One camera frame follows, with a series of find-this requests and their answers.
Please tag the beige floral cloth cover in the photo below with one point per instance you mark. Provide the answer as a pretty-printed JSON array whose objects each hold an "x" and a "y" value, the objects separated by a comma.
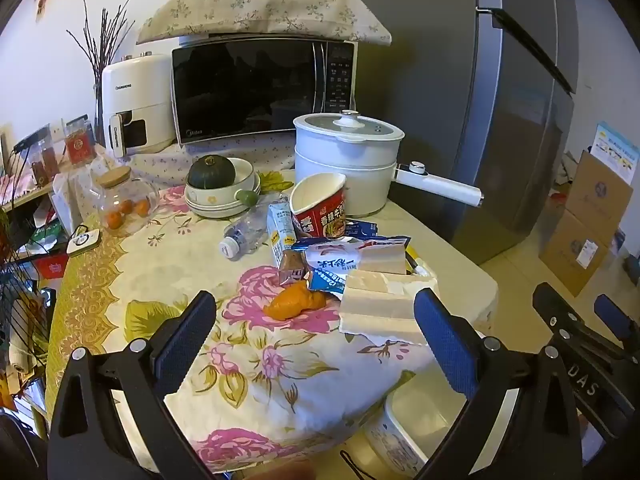
[{"x": 260, "y": 10}]

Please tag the glass jar bamboo lid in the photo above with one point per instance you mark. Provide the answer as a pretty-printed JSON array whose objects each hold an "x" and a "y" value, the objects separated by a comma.
[{"x": 125, "y": 187}]

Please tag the cream plate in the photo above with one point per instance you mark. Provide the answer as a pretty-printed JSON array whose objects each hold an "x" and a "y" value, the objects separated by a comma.
[
  {"x": 220, "y": 214},
  {"x": 254, "y": 195}
]

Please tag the white air fryer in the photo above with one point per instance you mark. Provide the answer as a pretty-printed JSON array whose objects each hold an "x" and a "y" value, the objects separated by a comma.
[{"x": 140, "y": 90}]

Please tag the cardboard box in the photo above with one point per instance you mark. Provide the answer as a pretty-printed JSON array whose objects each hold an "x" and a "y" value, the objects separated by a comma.
[
  {"x": 575, "y": 255},
  {"x": 597, "y": 190}
]

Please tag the white trash bin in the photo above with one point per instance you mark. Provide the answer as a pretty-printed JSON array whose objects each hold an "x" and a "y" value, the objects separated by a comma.
[{"x": 405, "y": 430}]

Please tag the white electric pot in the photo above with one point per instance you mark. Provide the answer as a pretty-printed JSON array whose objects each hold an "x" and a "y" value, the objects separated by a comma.
[{"x": 340, "y": 170}]

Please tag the blue white leaflet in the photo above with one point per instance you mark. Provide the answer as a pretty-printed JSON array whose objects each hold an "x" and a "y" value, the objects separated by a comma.
[{"x": 615, "y": 150}]

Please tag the grey refrigerator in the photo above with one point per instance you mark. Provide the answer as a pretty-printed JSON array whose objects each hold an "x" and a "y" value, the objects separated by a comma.
[{"x": 450, "y": 110}]

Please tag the brown small carton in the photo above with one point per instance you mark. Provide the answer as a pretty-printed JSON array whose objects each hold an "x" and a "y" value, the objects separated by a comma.
[{"x": 294, "y": 267}]

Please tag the red tea box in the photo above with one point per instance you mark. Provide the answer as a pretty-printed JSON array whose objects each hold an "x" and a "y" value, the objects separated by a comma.
[{"x": 79, "y": 142}]

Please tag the green pumpkin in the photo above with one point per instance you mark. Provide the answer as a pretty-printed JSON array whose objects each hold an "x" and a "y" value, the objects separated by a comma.
[{"x": 211, "y": 172}]

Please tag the orange peel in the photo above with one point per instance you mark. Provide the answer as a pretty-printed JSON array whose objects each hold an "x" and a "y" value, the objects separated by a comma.
[{"x": 292, "y": 302}]

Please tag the black microwave oven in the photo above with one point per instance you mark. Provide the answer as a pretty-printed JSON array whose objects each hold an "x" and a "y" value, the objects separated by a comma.
[{"x": 240, "y": 85}]

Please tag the cream ceramic bowl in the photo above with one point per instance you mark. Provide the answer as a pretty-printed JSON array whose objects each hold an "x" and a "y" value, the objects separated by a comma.
[{"x": 245, "y": 175}]

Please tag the red instant noodle cup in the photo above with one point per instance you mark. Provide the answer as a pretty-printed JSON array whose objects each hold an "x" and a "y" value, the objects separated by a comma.
[{"x": 320, "y": 215}]

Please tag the large white tissue pack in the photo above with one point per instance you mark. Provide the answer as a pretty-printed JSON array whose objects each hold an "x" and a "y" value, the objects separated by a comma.
[{"x": 380, "y": 305}]

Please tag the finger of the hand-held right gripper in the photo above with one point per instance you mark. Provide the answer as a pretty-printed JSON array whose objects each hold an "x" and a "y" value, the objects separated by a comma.
[
  {"x": 560, "y": 317},
  {"x": 612, "y": 315}
]

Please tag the blue white milk carton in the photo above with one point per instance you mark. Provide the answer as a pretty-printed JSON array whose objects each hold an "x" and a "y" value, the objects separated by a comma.
[{"x": 281, "y": 230}]

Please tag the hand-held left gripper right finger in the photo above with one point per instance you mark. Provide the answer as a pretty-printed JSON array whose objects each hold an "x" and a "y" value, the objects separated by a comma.
[{"x": 445, "y": 340}]

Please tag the white kitchen timer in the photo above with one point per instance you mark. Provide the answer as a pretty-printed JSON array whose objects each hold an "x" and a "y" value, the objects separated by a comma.
[{"x": 82, "y": 242}]

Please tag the blue snack wrapper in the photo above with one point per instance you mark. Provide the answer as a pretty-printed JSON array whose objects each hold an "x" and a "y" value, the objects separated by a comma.
[{"x": 310, "y": 244}]

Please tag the white blue milk bag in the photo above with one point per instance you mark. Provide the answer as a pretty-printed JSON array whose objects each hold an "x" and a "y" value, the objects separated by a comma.
[{"x": 332, "y": 260}]

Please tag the dried branch bundle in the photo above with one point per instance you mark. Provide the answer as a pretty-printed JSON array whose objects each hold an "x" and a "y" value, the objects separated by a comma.
[{"x": 107, "y": 35}]

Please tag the mandarin orange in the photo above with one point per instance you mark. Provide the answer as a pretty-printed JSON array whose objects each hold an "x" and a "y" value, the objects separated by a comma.
[
  {"x": 126, "y": 206},
  {"x": 114, "y": 219},
  {"x": 142, "y": 206}
]

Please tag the small white tissue pack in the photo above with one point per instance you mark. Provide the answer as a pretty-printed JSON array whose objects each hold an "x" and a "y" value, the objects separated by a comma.
[{"x": 382, "y": 257}]

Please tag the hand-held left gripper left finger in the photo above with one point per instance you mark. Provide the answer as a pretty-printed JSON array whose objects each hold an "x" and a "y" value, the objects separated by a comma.
[{"x": 185, "y": 335}]

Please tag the white paper bag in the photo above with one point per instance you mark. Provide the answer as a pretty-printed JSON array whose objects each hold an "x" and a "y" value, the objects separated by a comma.
[{"x": 65, "y": 205}]

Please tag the pink floral tablecloth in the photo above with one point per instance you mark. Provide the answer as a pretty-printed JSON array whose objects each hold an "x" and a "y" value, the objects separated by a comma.
[{"x": 175, "y": 270}]

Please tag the clear plastic water bottle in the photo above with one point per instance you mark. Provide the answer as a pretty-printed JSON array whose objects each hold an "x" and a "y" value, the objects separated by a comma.
[{"x": 245, "y": 235}]

